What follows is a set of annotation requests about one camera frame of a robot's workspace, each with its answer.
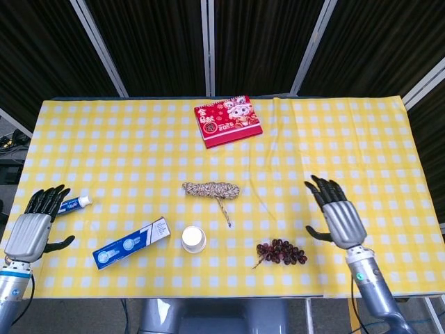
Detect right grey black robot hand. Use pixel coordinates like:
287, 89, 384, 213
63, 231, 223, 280
304, 175, 368, 251

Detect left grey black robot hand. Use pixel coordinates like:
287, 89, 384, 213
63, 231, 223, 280
3, 184, 76, 263

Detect white cup with blue flower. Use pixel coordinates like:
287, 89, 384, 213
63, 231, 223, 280
181, 225, 207, 250

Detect grey robot base column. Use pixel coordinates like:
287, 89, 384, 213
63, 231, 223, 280
138, 298, 289, 334

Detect white blue toothpaste tube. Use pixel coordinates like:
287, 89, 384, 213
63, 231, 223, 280
57, 194, 93, 215

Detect bunch of dark red grapes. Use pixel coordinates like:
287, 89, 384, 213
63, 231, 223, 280
252, 238, 309, 270

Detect white table leg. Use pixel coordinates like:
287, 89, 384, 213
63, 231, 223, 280
305, 298, 314, 334
423, 296, 440, 327

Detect blue white toothpaste box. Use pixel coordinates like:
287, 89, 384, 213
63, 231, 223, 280
92, 216, 171, 271

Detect yellow white checked tablecloth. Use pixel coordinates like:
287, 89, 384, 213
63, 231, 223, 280
0, 97, 445, 300

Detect red 2026 desk calendar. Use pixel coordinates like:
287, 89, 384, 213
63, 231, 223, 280
193, 95, 264, 150

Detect black pleated partition panel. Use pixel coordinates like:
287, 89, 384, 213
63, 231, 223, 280
0, 0, 121, 133
85, 0, 209, 97
213, 0, 326, 97
298, 0, 445, 98

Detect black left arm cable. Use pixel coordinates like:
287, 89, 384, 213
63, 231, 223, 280
12, 273, 36, 328

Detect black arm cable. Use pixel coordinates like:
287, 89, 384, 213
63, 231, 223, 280
12, 273, 36, 328
348, 276, 370, 334

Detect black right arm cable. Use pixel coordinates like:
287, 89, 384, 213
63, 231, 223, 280
348, 276, 370, 334

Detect black cables with yellow plugs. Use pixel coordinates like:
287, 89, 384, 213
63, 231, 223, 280
0, 128, 31, 156

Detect white partition frame post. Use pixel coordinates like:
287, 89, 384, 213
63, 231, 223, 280
402, 57, 445, 111
0, 106, 34, 138
289, 0, 335, 97
69, 0, 129, 98
200, 0, 216, 97

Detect thin blue floor cable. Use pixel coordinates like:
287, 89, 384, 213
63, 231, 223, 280
361, 311, 435, 330

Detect black cable beside base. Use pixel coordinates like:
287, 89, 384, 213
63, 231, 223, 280
120, 299, 130, 334

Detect coiled braided rope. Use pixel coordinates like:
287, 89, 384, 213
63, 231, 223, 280
181, 180, 241, 229

